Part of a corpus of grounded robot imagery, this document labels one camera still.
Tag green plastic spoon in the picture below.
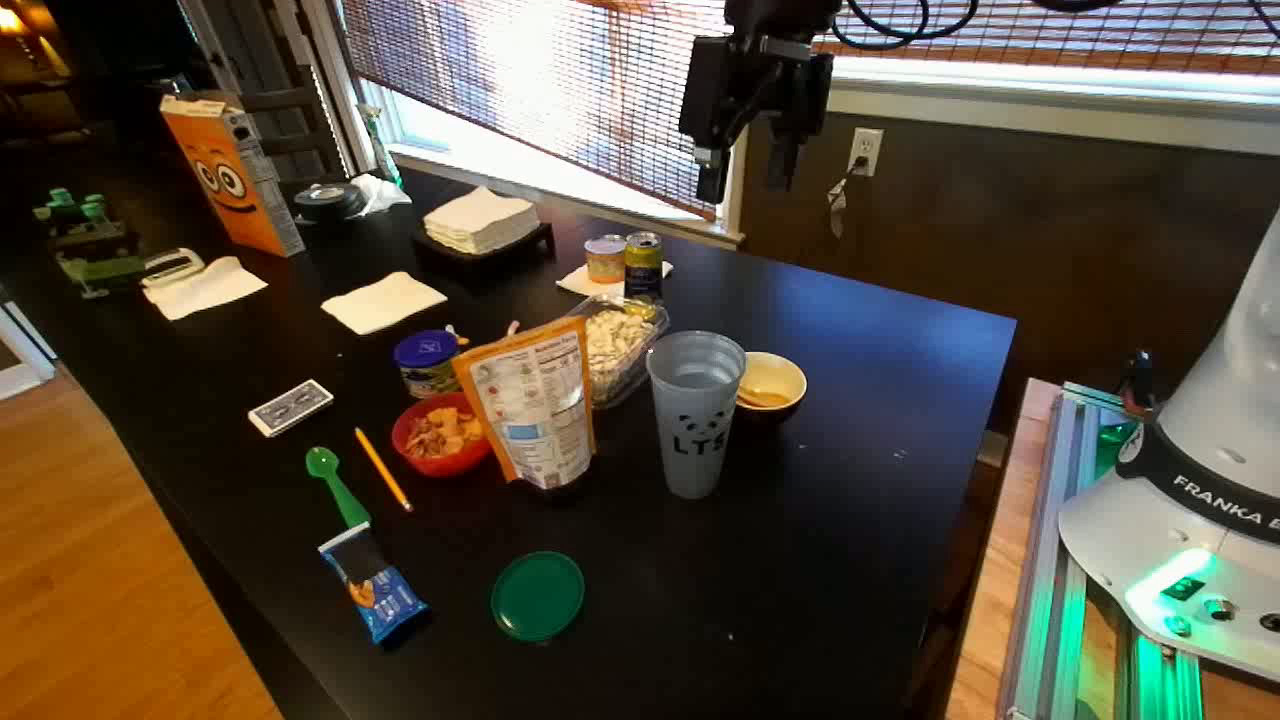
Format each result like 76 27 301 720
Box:
301 443 375 531

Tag white framed board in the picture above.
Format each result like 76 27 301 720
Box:
0 297 59 406

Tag blue snack packet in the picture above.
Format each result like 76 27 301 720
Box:
316 522 433 652

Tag yellow black drink can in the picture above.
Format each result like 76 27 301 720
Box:
620 229 670 304

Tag white card box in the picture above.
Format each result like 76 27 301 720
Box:
244 375 337 441

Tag flat white napkin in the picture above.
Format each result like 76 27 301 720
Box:
139 254 272 326
316 269 453 339

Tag grey panda print cup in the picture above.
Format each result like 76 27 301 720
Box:
646 327 750 505

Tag blue lidded jar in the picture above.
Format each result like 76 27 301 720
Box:
391 326 465 406

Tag bread piece in bowl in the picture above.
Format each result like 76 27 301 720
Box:
738 360 800 410

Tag crumpled white cloth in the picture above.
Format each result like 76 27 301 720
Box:
349 173 417 220

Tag round green lid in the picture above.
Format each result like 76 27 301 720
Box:
486 549 588 650

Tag large woven window blind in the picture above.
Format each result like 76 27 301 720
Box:
337 0 744 216

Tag white napkin under cans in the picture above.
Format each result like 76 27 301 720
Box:
553 258 675 314

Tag small white bowl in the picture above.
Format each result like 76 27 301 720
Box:
732 349 814 415

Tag orange white snack pouch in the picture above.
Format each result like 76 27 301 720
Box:
449 314 600 496

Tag stack of white napkins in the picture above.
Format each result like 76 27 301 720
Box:
421 183 545 262

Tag thin wooden stick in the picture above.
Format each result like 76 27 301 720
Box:
349 426 417 517

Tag red bowl of cereal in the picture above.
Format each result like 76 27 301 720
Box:
390 393 491 480

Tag grey metal stand frame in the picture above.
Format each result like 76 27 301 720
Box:
176 0 383 183

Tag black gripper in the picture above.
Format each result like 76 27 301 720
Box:
675 0 835 208

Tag orange cereal box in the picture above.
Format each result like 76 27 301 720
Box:
158 87 310 262

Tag lit table lamp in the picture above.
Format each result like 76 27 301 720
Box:
0 0 65 76

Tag clear plastic lunchbox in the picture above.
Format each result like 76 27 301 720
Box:
581 292 675 412

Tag black tape roll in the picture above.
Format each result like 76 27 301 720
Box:
291 181 374 223

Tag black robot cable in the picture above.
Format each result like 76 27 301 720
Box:
834 0 985 43

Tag white wall outlet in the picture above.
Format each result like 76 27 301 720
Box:
846 126 887 181

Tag narrow woven window blind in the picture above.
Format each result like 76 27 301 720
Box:
825 0 1280 76

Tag green toy figure set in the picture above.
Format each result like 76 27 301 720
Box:
32 183 146 302

